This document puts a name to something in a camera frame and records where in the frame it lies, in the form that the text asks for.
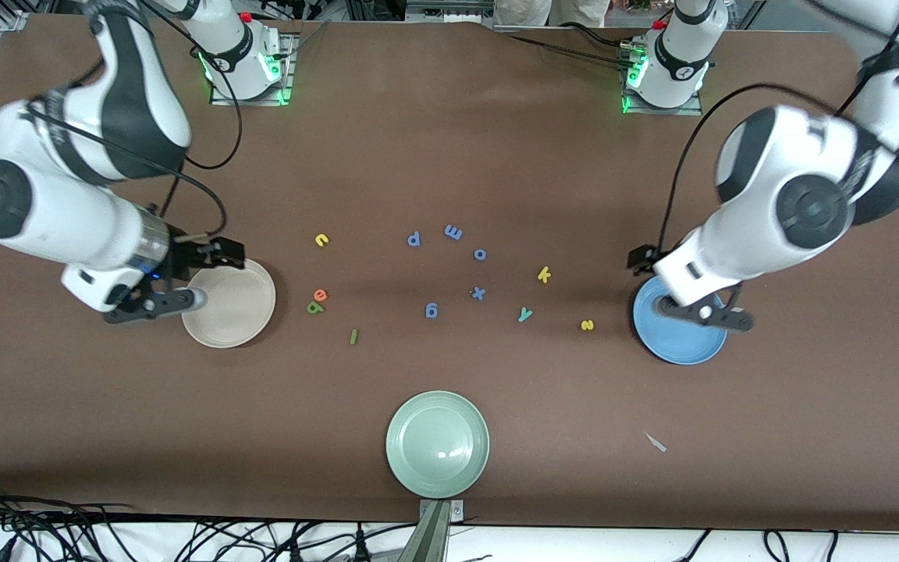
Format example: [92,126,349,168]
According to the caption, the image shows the blue plate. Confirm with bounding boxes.
[633,275,729,365]

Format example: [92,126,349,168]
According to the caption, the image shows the grey metal camera mount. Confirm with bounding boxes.
[417,499,466,562]

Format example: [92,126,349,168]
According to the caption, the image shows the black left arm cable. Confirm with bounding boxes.
[656,82,899,251]

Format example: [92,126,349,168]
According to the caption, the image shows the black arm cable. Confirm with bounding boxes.
[656,82,899,251]
[83,0,244,243]

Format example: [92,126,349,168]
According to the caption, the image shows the person in beige trousers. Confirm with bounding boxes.
[492,0,612,29]

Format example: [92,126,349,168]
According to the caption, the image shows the black table cable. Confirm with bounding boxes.
[567,23,631,49]
[494,33,631,71]

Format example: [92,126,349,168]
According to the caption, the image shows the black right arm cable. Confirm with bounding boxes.
[83,0,244,243]

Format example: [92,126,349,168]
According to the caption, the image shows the brown table mat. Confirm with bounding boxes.
[0,14,899,535]

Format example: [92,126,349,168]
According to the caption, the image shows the beige plate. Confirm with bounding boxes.
[181,258,277,349]

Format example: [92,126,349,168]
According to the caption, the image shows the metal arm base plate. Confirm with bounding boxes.
[620,39,705,117]
[209,30,296,107]

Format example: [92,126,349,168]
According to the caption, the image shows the pale green plate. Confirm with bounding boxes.
[386,390,491,499]

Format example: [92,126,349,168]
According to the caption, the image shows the grey table cable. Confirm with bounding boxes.
[290,22,329,60]

